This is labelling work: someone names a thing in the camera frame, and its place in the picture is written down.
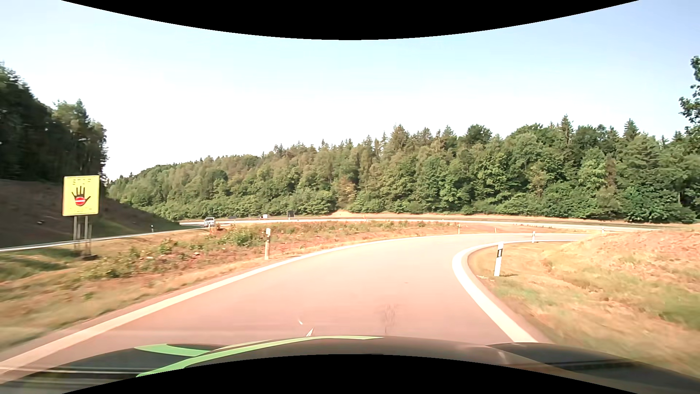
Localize green wood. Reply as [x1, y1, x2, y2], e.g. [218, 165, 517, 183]
[107, 55, 700, 224]

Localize grey asphalt road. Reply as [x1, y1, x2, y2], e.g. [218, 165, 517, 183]
[0, 217, 665, 384]

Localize car's own bonnet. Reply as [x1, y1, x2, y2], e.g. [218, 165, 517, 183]
[0, 335, 700, 394]

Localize road markings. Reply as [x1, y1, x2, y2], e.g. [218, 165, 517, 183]
[0, 217, 657, 381]

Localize yellow road sign with hand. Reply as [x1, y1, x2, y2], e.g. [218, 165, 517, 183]
[62, 174, 101, 259]

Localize dark trees on bank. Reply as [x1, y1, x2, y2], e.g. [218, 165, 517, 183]
[0, 63, 108, 184]

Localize grassy bank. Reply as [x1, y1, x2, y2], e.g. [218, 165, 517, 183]
[0, 179, 187, 248]

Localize grey guard rail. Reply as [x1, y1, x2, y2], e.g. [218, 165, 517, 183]
[0, 228, 206, 254]

